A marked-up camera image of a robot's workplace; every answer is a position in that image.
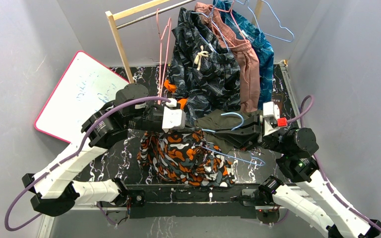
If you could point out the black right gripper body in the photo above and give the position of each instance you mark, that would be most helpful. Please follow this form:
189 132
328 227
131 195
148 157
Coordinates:
271 142

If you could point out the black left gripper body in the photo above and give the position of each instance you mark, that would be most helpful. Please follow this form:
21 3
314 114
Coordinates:
148 121

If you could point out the orange camouflage shorts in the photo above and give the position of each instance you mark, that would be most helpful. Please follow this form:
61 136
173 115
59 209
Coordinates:
185 157

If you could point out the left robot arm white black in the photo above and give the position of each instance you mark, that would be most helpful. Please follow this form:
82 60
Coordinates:
55 190

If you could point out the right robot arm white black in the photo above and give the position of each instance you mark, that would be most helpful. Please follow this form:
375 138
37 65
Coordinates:
326 209

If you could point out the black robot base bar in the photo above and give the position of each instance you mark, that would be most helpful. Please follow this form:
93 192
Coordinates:
179 200

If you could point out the olive green shorts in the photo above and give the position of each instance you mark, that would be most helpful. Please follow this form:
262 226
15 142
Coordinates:
214 122

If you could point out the pink shorts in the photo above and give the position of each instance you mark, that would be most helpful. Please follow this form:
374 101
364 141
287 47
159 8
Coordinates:
242 51

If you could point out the dark leaf-pattern shorts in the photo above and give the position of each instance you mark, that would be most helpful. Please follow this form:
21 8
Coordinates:
202 72

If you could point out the teal patterned shorts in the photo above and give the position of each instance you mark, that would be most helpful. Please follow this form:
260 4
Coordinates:
265 54

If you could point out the pink hanger holding shorts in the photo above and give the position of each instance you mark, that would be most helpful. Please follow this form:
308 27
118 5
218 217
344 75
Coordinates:
233 19

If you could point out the pink-framed whiteboard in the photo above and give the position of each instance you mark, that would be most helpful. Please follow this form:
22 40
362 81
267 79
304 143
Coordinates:
83 89

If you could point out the metal rack rod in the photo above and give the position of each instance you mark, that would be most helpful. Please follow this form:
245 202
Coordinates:
144 17

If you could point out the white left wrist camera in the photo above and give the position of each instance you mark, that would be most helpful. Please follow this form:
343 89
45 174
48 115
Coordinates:
173 116

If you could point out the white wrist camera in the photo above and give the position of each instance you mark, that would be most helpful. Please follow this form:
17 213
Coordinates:
272 121
173 116

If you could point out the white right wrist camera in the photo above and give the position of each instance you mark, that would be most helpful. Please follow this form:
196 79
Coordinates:
272 121

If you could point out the pink wire hanger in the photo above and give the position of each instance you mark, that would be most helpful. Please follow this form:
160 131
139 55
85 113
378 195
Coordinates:
164 41

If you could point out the wooden clothes rack frame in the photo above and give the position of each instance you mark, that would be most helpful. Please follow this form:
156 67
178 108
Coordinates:
113 17

